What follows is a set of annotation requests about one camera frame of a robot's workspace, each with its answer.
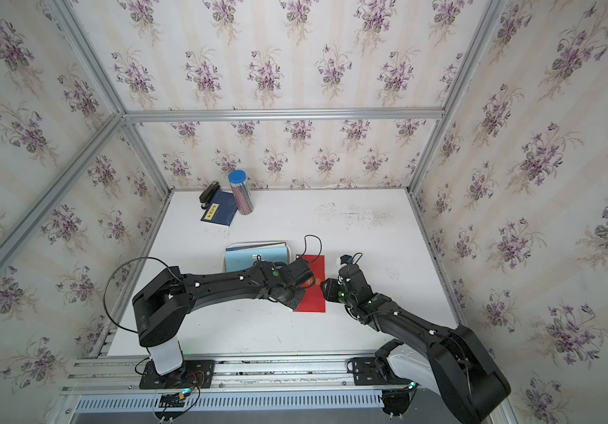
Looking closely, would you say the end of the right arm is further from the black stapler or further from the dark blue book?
the black stapler

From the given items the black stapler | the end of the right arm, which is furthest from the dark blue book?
the end of the right arm

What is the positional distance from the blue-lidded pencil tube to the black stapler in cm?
16

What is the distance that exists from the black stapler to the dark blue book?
2 centimetres

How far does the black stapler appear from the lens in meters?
1.13

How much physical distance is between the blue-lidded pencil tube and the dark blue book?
28mm

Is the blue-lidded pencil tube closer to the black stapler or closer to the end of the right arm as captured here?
the black stapler

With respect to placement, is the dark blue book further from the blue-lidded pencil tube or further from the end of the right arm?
the end of the right arm

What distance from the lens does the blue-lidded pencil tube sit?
1.00 metres

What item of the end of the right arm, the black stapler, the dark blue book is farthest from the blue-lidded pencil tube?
the end of the right arm

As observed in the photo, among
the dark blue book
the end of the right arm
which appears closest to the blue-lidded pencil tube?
the dark blue book

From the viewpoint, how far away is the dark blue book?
1.10m

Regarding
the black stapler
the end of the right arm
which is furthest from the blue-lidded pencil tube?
the end of the right arm
